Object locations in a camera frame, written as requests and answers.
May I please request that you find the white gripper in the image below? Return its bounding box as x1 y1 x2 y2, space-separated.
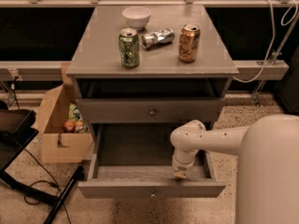
172 148 198 179

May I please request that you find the grey drawer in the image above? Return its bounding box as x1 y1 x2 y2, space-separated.
77 98 225 123
78 123 226 199

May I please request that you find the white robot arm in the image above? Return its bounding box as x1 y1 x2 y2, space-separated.
170 114 299 224

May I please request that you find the grey drawer cabinet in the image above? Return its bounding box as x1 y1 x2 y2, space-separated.
65 5 239 133

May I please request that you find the grey top drawer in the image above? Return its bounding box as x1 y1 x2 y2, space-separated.
77 98 225 123

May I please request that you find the cardboard box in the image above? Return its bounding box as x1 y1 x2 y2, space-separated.
36 63 93 163

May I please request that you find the red apple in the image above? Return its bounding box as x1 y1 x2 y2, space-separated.
64 120 76 133

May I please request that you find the green snack bag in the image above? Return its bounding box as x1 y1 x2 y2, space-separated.
68 103 82 121

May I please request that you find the orange soda can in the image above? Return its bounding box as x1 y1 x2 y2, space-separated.
178 23 201 63

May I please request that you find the green soda can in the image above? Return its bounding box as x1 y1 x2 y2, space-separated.
119 27 139 68

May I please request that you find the crushed silver can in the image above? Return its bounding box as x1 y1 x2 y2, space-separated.
142 28 175 49

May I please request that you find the white ceramic bowl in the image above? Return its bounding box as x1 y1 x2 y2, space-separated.
122 7 151 30

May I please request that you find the black stand with tray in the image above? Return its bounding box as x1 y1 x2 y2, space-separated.
0 103 84 224

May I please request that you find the black floor cable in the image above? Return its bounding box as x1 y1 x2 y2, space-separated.
18 143 73 224

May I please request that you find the metal railing frame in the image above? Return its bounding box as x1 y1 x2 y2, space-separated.
0 0 299 107

